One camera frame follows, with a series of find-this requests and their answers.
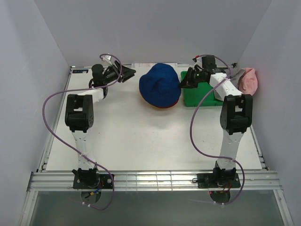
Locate pink bucket hat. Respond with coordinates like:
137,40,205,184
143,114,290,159
238,68,258,96

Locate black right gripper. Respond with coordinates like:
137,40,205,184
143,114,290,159
177,67,205,89

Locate green plastic tray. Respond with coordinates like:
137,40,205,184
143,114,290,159
182,82,223,107

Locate grey bucket hat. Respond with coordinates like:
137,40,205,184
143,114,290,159
230,68,245,88

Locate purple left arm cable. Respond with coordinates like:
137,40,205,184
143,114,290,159
42,53,123,211

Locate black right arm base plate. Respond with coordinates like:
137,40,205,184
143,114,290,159
192,173,241,188

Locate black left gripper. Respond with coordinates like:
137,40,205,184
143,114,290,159
103,61,136,85

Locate dark red bucket hat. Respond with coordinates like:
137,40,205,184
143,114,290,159
142,96,179,109

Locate aluminium front rail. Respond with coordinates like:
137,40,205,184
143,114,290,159
27,170,282,192

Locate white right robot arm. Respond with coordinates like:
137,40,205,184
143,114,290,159
179,54,253,188

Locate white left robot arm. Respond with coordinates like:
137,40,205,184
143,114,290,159
65,61,136,188

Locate paper sheets at back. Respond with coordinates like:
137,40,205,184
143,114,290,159
131,63,178,68

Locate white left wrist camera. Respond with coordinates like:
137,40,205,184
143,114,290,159
104,55,115,66

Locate blue bucket hat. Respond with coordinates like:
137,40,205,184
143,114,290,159
139,63,181,99

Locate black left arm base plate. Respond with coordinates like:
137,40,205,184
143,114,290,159
72,174,113,189

